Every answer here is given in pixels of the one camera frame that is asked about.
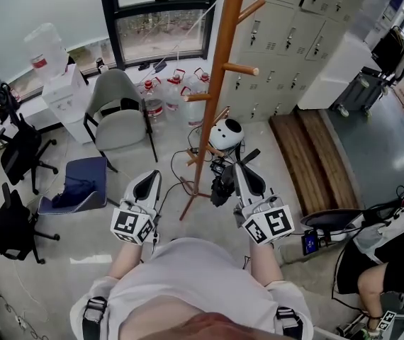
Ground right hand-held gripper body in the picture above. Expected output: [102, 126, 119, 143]
[233, 195, 295, 246]

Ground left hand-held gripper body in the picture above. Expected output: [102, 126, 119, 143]
[110, 198, 161, 247]

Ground brown wooden coat rack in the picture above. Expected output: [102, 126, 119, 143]
[179, 0, 267, 221]

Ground person's left forearm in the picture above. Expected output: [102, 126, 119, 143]
[107, 240, 147, 281]

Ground person's right forearm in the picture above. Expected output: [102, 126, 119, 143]
[249, 242, 285, 287]

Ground black power adapter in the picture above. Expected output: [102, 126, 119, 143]
[210, 159, 228, 176]

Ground blue cushioned chair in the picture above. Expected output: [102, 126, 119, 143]
[36, 155, 109, 216]

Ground white round device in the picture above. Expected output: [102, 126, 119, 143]
[208, 118, 246, 152]

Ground white floor tape strip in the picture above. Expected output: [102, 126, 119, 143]
[69, 254, 113, 265]

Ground black round seat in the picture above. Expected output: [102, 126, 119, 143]
[298, 208, 363, 243]

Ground wooden step platform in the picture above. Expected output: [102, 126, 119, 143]
[269, 109, 363, 216]

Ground grey armchair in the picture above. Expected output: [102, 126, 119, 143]
[82, 68, 159, 174]

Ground person's white shirt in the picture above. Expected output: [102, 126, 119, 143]
[69, 237, 315, 340]

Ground white water dispenser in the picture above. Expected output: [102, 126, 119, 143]
[41, 63, 90, 145]

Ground person's face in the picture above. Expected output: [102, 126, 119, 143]
[172, 312, 271, 340]

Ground black office chair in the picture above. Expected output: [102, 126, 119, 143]
[0, 181, 62, 266]
[0, 81, 60, 196]

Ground grey wheeled cart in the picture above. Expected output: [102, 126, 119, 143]
[330, 67, 391, 117]

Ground white cabinet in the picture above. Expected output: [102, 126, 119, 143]
[296, 30, 374, 112]

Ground grey metal locker cabinet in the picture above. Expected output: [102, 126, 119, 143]
[218, 0, 370, 124]

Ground black framed window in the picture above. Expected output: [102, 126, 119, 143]
[0, 0, 221, 120]

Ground clear dispenser water bottle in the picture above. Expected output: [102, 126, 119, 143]
[23, 22, 69, 81]

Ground black floor cable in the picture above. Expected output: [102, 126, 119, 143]
[159, 148, 203, 205]

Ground clear water jug red handle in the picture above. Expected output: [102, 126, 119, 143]
[166, 68, 186, 113]
[192, 67, 211, 92]
[137, 76, 164, 118]
[180, 84, 207, 129]

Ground black shoulder strap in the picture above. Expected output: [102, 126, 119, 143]
[81, 295, 109, 340]
[275, 306, 304, 340]

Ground white floor cable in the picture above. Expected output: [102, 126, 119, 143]
[9, 259, 51, 324]

